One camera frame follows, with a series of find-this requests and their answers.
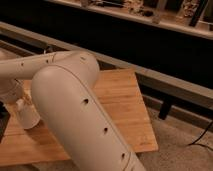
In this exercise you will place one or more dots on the long wooden bench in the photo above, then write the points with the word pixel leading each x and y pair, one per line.
pixel 171 91

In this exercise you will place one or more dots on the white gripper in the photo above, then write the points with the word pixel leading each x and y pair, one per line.
pixel 10 90

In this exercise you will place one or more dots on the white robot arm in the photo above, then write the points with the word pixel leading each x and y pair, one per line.
pixel 56 88

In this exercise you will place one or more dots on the wooden shelf with clutter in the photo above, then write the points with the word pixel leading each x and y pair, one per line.
pixel 166 14

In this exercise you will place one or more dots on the white ceramic cup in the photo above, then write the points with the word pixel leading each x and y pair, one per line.
pixel 26 114

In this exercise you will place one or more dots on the black chair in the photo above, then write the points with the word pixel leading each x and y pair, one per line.
pixel 4 119

